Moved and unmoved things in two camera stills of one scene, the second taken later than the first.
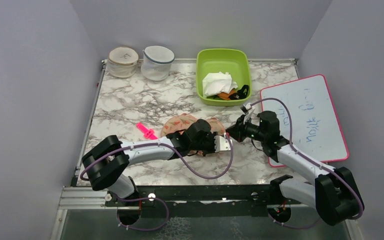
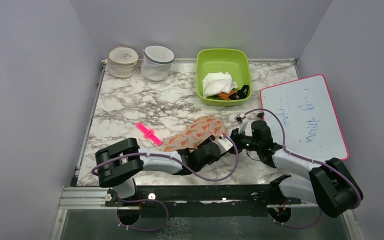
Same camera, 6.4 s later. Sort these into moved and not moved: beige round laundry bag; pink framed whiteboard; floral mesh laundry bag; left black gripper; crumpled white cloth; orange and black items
Moved: floral mesh laundry bag; left black gripper
Not moved: pink framed whiteboard; orange and black items; crumpled white cloth; beige round laundry bag
